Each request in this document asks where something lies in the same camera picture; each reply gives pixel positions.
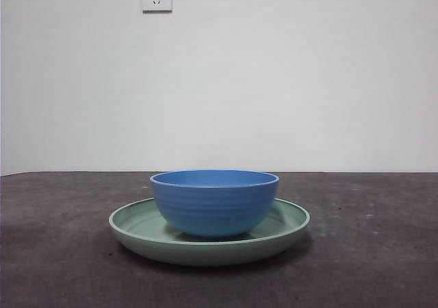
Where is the blue bowl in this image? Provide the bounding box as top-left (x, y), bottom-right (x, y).
top-left (149, 169), bottom-right (280, 238)

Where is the green plate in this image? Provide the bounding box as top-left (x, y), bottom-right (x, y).
top-left (108, 197), bottom-right (311, 266)

